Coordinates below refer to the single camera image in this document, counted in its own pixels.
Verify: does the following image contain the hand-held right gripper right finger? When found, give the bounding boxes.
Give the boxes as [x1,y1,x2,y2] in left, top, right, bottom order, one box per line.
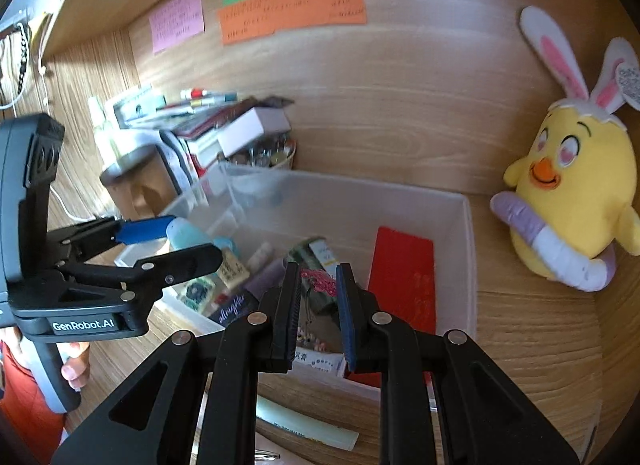
[336,262,583,465]

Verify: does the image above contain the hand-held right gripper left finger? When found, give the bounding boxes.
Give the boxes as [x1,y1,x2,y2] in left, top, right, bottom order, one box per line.
[50,261,303,465]

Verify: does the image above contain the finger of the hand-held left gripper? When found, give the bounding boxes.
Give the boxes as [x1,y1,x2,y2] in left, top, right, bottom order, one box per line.
[47,215,177,258]
[60,242,223,298]

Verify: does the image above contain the light blue bottle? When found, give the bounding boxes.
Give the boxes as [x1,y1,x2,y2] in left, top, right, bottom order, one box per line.
[167,218,236,251]

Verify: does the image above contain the red knot tassel charm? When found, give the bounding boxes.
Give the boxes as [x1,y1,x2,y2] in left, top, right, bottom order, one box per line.
[299,267,341,301]

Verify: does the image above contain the red envelope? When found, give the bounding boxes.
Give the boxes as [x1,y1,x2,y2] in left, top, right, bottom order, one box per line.
[367,226,437,388]

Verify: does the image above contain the clear plastic storage bin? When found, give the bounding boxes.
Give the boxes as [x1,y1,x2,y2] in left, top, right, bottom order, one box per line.
[114,161,478,403]

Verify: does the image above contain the person's left hand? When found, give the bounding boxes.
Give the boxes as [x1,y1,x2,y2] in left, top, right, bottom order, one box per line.
[62,342,92,391]

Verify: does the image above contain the green patterned packet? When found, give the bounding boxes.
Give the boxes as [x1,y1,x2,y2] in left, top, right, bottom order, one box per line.
[175,277,217,316]

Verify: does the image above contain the purple pouch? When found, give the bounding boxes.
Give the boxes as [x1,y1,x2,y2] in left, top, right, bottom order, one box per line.
[245,262,288,301]

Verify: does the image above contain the cream patterned square tag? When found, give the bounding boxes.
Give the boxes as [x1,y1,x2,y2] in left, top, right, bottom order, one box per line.
[216,250,251,290]

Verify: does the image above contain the dark lettered card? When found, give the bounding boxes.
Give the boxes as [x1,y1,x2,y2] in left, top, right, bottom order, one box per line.
[207,290,263,328]

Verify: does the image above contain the pink tube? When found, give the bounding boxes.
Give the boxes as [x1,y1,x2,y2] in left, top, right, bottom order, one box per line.
[245,241,276,273]

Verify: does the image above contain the clear small bottle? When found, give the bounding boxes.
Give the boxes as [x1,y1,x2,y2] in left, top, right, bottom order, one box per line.
[89,96,119,167]

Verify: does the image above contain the pale white tube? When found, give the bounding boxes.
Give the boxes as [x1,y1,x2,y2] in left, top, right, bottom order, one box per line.
[256,395,360,451]

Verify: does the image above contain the stack of books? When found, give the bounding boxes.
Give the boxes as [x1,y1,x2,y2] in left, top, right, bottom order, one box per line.
[112,85,296,181]

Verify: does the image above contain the bowl of small bottles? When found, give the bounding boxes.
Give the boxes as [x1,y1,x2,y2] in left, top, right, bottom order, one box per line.
[227,138,297,171]

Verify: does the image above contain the small white box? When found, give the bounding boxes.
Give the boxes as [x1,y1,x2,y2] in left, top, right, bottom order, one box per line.
[216,108,292,158]

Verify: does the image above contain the person's red clothing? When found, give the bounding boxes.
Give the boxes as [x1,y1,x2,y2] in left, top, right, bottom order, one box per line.
[0,340,66,446]

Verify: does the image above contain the pink sticky note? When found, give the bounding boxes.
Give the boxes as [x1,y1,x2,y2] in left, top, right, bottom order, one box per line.
[148,0,206,55]

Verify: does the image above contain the orange paper note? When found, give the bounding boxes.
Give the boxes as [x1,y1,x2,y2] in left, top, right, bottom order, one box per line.
[217,0,368,47]

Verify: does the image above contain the yellow chick plush toy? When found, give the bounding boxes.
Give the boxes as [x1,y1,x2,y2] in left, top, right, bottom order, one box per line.
[490,5,640,293]

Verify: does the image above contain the braided pink bracelet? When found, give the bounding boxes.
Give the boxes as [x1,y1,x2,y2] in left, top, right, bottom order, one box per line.
[295,327,331,351]

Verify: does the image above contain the white cable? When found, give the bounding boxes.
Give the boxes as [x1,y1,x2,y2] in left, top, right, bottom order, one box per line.
[0,45,76,220]

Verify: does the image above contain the black beaded chain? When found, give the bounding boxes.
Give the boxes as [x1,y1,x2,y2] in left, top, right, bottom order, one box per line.
[12,22,33,96]

